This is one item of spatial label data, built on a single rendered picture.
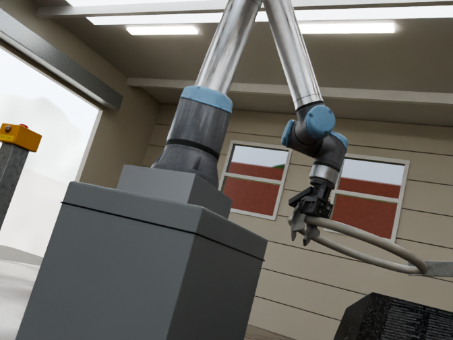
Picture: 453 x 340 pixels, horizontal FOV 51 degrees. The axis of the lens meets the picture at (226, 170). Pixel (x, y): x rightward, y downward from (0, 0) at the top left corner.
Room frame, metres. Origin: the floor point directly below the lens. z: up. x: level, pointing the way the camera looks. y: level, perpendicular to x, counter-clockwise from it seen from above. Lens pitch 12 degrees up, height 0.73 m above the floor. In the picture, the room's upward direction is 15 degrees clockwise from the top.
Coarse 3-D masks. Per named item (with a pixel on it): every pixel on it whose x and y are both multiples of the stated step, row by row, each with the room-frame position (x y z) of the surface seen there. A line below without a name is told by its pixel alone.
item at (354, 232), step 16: (320, 224) 1.46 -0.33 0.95; (336, 224) 1.43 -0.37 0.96; (320, 240) 1.84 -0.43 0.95; (368, 240) 1.40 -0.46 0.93; (384, 240) 1.39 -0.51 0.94; (352, 256) 1.85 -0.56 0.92; (368, 256) 1.82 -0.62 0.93; (400, 256) 1.42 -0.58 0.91; (416, 256) 1.43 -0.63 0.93; (400, 272) 1.71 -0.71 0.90; (416, 272) 1.60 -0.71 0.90
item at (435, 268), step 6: (408, 264) 1.68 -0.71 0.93; (432, 264) 1.56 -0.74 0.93; (438, 264) 1.56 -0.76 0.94; (444, 264) 1.56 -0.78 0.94; (450, 264) 1.56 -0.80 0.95; (432, 270) 1.56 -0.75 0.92; (438, 270) 1.56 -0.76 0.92; (444, 270) 1.56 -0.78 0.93; (450, 270) 1.56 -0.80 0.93; (426, 276) 1.67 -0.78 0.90; (432, 276) 1.67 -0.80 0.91; (438, 276) 1.56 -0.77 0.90; (444, 276) 1.56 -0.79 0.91; (450, 276) 1.56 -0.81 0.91
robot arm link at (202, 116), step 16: (192, 96) 1.20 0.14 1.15; (208, 96) 1.20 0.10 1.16; (224, 96) 1.22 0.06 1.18; (176, 112) 1.24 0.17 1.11; (192, 112) 1.20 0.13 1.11; (208, 112) 1.19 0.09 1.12; (224, 112) 1.22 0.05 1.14; (176, 128) 1.21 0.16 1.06; (192, 128) 1.19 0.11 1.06; (208, 128) 1.20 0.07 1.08; (224, 128) 1.24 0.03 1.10; (208, 144) 1.20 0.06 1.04
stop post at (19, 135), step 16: (0, 128) 1.92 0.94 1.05; (16, 128) 1.87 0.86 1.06; (16, 144) 1.88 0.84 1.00; (32, 144) 1.93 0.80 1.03; (0, 160) 1.91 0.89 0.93; (16, 160) 1.92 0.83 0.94; (0, 176) 1.89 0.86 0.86; (16, 176) 1.94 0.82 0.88; (0, 192) 1.90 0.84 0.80; (0, 208) 1.92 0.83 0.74; (0, 224) 1.94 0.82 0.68
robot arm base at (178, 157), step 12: (168, 144) 1.22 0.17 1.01; (180, 144) 1.19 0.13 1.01; (192, 144) 1.19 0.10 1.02; (168, 156) 1.19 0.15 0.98; (180, 156) 1.18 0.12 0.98; (192, 156) 1.18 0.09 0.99; (204, 156) 1.20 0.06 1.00; (216, 156) 1.23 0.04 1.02; (156, 168) 1.20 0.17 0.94; (168, 168) 1.17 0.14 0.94; (180, 168) 1.16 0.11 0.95; (192, 168) 1.17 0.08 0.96; (204, 168) 1.19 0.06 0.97; (216, 168) 1.24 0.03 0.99; (216, 180) 1.22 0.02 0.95
